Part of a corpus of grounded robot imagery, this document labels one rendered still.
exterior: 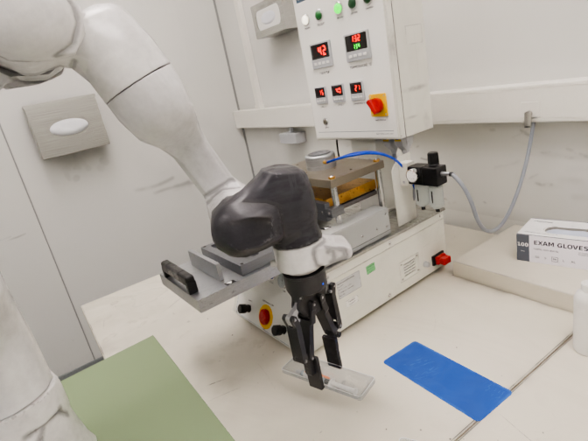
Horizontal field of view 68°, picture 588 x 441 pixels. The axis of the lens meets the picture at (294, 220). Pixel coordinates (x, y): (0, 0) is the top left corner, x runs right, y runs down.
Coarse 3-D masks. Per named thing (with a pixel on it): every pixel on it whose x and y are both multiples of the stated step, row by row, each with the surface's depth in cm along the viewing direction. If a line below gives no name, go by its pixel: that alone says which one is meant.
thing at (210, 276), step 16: (192, 256) 101; (192, 272) 100; (208, 272) 96; (224, 272) 96; (256, 272) 93; (272, 272) 96; (176, 288) 95; (208, 288) 90; (224, 288) 89; (240, 288) 91; (192, 304) 89; (208, 304) 87
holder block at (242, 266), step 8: (208, 248) 105; (216, 248) 104; (272, 248) 97; (208, 256) 105; (216, 256) 101; (224, 256) 98; (232, 256) 98; (248, 256) 100; (256, 256) 95; (264, 256) 95; (272, 256) 96; (224, 264) 99; (232, 264) 95; (240, 264) 92; (248, 264) 93; (256, 264) 94; (264, 264) 95; (240, 272) 93; (248, 272) 93
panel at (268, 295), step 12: (276, 276) 108; (252, 288) 116; (264, 288) 112; (276, 288) 108; (240, 300) 121; (252, 300) 116; (264, 300) 111; (276, 300) 107; (288, 300) 103; (252, 312) 115; (276, 312) 107; (288, 312) 103; (276, 324) 106; (276, 336) 106; (288, 336) 102
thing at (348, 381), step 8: (320, 360) 87; (288, 368) 86; (296, 368) 86; (320, 368) 84; (328, 368) 84; (336, 368) 83; (344, 368) 83; (304, 376) 83; (328, 376) 82; (336, 376) 81; (344, 376) 81; (352, 376) 80; (360, 376) 80; (368, 376) 80; (328, 384) 80; (336, 384) 79; (344, 384) 79; (352, 384) 79; (360, 384) 78; (368, 384) 78; (352, 392) 77; (360, 392) 76
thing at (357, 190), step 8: (344, 184) 113; (352, 184) 112; (360, 184) 110; (368, 184) 111; (320, 192) 109; (328, 192) 108; (344, 192) 106; (352, 192) 108; (360, 192) 109; (368, 192) 112; (376, 192) 113; (320, 200) 105; (328, 200) 103; (344, 200) 106; (352, 200) 108; (360, 200) 110
